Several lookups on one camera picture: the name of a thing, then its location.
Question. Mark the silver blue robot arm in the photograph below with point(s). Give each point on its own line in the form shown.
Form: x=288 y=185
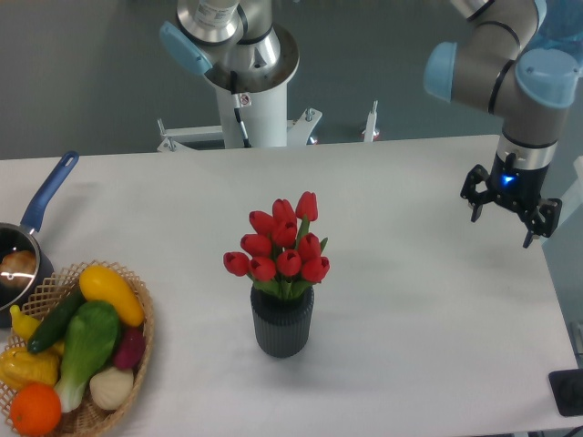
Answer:
x=530 y=90

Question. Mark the yellow bell pepper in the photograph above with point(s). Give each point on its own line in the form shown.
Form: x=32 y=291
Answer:
x=20 y=368

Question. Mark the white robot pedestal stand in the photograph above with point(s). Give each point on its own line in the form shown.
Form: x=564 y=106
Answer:
x=247 y=120

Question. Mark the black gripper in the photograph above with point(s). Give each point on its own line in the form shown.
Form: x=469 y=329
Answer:
x=515 y=189

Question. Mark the yellow squash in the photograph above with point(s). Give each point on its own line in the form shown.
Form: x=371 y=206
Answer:
x=98 y=282

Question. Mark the purple red radish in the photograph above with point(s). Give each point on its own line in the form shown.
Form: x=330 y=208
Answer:
x=130 y=350

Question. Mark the dark ribbed vase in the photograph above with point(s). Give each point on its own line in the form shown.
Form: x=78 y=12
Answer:
x=282 y=328

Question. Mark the green bok choy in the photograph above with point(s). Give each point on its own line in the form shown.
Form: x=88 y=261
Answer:
x=89 y=342

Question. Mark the dark green cucumber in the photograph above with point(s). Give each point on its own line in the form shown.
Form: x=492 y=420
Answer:
x=53 y=327

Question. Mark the brown bread in pan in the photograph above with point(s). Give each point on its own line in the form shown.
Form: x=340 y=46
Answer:
x=18 y=268

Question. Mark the orange fruit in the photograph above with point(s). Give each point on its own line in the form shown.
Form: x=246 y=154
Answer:
x=35 y=410

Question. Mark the yellow banana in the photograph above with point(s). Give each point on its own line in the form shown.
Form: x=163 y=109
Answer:
x=25 y=326

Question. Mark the white garlic bulb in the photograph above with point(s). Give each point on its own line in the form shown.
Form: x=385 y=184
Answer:
x=111 y=387

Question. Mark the black device at edge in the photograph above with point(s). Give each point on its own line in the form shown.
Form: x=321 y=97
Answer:
x=566 y=386

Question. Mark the blue handled saucepan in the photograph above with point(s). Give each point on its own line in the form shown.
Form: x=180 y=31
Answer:
x=23 y=235

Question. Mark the red tulip bouquet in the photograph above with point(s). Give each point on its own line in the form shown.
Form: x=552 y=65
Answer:
x=281 y=257

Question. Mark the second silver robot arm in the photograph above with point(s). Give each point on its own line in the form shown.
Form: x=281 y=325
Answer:
x=236 y=45

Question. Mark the woven wicker basket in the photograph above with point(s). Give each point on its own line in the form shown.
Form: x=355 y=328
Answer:
x=88 y=419

